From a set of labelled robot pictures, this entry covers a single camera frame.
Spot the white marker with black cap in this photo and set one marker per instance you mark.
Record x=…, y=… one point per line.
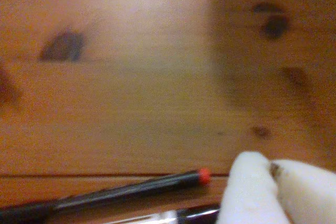
x=194, y=214

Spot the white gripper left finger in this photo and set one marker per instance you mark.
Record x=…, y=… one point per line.
x=249, y=195

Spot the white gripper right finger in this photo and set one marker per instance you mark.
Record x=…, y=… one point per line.
x=309, y=195

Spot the black pen with red end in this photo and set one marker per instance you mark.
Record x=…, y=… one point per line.
x=118, y=192

